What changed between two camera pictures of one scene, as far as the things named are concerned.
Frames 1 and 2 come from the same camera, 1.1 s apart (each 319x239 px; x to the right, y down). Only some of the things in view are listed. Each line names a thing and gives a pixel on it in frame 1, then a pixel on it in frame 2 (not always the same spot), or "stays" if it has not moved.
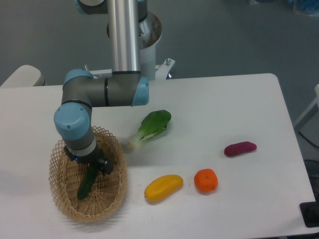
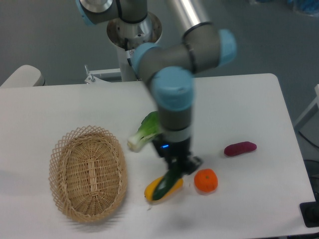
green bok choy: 153,123 stays
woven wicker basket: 104,197 stays
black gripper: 105,166 -> 178,155
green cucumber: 89,177 -> 164,184
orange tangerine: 206,180 stays
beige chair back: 26,75 stays
